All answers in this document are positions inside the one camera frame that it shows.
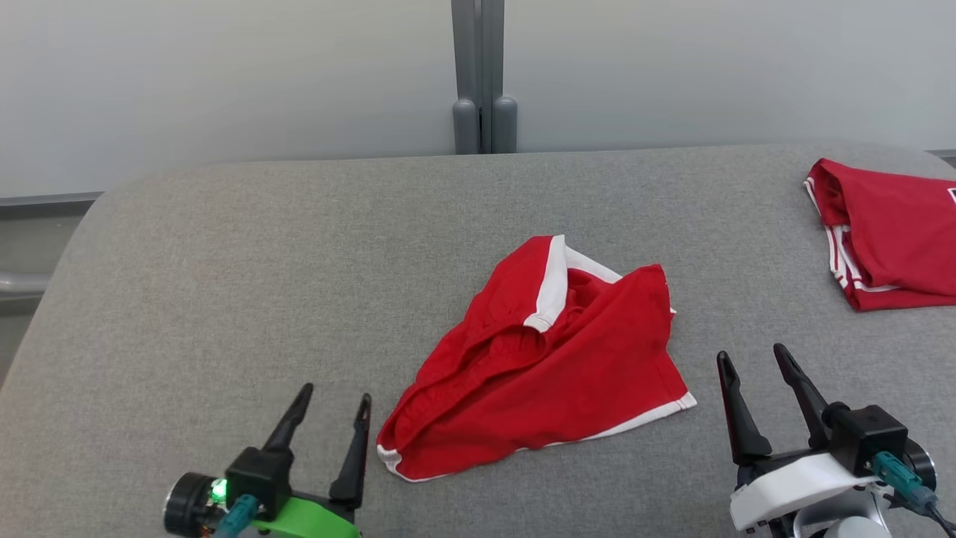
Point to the grey metal partition post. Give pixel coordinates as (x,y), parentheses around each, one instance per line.
(482,75)

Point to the red shorts with white trim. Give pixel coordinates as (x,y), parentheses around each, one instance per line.
(567,388)

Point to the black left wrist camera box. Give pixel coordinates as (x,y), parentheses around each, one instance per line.
(258,478)

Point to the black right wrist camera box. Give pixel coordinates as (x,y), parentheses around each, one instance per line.
(866,437)

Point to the red white striped-collar shirt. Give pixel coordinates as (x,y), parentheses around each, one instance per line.
(896,239)

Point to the black left wrist motor cylinder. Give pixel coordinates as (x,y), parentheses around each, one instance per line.
(185,504)

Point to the black right wrist motor cylinder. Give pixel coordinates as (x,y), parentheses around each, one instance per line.
(922,463)

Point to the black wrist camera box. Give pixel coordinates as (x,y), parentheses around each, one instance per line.
(866,437)
(258,478)

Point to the black wrist motor cylinder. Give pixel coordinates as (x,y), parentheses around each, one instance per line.
(185,504)
(922,463)

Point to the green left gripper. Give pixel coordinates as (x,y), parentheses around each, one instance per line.
(314,521)

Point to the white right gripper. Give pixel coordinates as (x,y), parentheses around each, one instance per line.
(792,486)

